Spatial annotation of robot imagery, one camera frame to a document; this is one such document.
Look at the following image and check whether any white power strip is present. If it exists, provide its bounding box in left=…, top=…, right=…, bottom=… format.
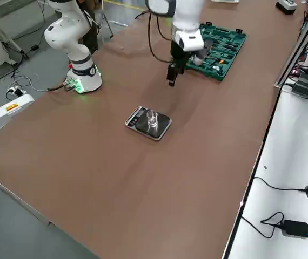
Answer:
left=6, top=84, right=27, bottom=99

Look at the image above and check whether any black adapter cable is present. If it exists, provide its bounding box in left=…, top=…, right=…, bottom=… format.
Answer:
left=253, top=176, right=307, bottom=192
left=242, top=202, right=308, bottom=240

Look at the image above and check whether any small clear measuring cup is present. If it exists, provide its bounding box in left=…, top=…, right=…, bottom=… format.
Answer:
left=146, top=110, right=159, bottom=129

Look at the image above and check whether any aluminium frame rail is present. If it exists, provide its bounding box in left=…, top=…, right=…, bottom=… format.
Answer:
left=274, top=0, right=308, bottom=88

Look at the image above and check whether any digital kitchen scale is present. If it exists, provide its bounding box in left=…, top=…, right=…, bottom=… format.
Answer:
left=125, top=106, right=172, bottom=141

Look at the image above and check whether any white button control box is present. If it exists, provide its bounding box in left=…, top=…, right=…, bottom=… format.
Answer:
left=274, top=0, right=298, bottom=16

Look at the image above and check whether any white box with yellow label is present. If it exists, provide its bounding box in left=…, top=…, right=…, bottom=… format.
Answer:
left=0, top=93, right=35, bottom=129

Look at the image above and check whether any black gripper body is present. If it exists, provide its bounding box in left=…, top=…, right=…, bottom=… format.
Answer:
left=170, top=40, right=191, bottom=68

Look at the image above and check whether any black base cable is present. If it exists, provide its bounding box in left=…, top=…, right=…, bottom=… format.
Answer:
left=47, top=83, right=68, bottom=92

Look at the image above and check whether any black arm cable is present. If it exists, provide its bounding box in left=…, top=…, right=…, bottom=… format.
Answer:
left=135, top=9, right=174, bottom=64

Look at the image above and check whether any green plastic toolbox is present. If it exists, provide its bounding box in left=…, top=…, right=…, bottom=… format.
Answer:
left=183, top=23, right=248, bottom=83

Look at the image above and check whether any black adapter with blue light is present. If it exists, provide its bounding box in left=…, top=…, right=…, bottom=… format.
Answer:
left=282, top=219, right=308, bottom=240

